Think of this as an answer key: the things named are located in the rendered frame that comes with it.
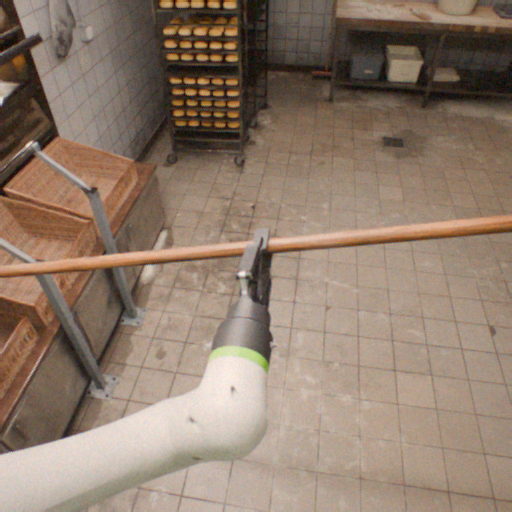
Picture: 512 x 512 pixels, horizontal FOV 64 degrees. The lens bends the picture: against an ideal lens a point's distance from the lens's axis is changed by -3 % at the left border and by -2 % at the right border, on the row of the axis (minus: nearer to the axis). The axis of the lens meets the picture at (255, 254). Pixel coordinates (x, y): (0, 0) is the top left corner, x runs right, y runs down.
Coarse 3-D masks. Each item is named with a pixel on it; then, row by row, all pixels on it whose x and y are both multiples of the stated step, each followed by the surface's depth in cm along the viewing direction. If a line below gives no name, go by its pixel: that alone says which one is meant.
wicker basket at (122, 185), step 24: (48, 144) 238; (72, 144) 247; (24, 168) 221; (48, 168) 237; (72, 168) 256; (96, 168) 256; (120, 168) 253; (24, 192) 219; (48, 192) 236; (72, 192) 249; (120, 192) 238; (72, 216) 212
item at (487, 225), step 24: (504, 216) 69; (288, 240) 79; (312, 240) 77; (336, 240) 76; (360, 240) 75; (384, 240) 74; (408, 240) 73; (24, 264) 98; (48, 264) 95; (72, 264) 93; (96, 264) 91; (120, 264) 90; (144, 264) 89
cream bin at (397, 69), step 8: (392, 48) 481; (400, 48) 480; (408, 48) 479; (416, 48) 475; (392, 56) 474; (400, 56) 474; (408, 56) 476; (416, 56) 471; (384, 64) 490; (392, 64) 449; (400, 64) 448; (408, 64) 446; (416, 64) 445; (392, 72) 455; (400, 72) 454; (408, 72) 453; (416, 72) 451; (392, 80) 462; (400, 80) 460; (408, 80) 459; (416, 80) 459
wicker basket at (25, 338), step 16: (0, 320) 169; (16, 320) 167; (0, 336) 174; (16, 336) 160; (32, 336) 170; (0, 352) 152; (16, 352) 161; (0, 368) 153; (16, 368) 162; (0, 384) 154; (0, 400) 154
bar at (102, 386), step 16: (32, 144) 176; (16, 160) 167; (48, 160) 180; (0, 176) 159; (64, 176) 185; (96, 192) 190; (96, 208) 194; (0, 240) 149; (112, 240) 211; (16, 256) 153; (48, 288) 162; (128, 288) 238; (64, 304) 173; (128, 304) 244; (64, 320) 177; (128, 320) 252; (80, 336) 189; (80, 352) 194; (96, 368) 208; (96, 384) 216; (112, 384) 222
